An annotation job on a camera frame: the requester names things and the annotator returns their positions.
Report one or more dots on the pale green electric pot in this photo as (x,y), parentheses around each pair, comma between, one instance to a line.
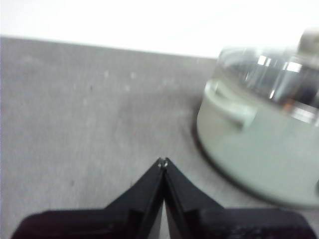
(244,159)

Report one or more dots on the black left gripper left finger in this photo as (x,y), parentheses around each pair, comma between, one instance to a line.
(119,219)

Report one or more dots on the glass lid with green knob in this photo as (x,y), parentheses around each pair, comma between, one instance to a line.
(269,74)

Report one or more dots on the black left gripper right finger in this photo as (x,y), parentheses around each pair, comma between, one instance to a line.
(214,224)

